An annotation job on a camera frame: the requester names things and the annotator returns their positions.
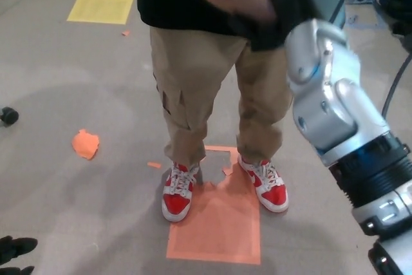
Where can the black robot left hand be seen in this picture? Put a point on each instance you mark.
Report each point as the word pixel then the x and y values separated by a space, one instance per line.
pixel 14 247

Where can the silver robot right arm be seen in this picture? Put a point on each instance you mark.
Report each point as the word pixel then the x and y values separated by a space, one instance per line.
pixel 338 104

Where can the black t-shirt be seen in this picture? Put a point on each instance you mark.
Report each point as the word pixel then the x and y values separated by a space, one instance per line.
pixel 167 1

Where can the khaki cargo trousers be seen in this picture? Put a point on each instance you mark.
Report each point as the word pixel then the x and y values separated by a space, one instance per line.
pixel 190 72

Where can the tiny orange paper scrap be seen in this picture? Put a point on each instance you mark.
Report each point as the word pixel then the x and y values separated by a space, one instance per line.
pixel 125 33

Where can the crumpled orange paper scrap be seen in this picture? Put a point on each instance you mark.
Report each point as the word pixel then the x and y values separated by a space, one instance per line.
pixel 84 143

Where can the black caster wheel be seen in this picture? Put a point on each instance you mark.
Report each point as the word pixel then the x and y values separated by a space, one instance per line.
pixel 9 115

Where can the narrow orange paper strip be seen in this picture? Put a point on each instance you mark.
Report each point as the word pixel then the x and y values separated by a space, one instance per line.
pixel 154 165

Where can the red white right sneaker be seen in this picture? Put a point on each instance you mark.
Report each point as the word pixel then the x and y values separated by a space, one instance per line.
pixel 176 197

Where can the red white sneaker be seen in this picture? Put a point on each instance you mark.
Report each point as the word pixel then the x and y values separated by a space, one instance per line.
pixel 270 188
pixel 176 197

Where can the red white left sneaker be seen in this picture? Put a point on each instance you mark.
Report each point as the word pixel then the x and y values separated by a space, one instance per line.
pixel 270 188

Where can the large orange floor marker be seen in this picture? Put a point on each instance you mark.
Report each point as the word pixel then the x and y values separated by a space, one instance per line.
pixel 219 230

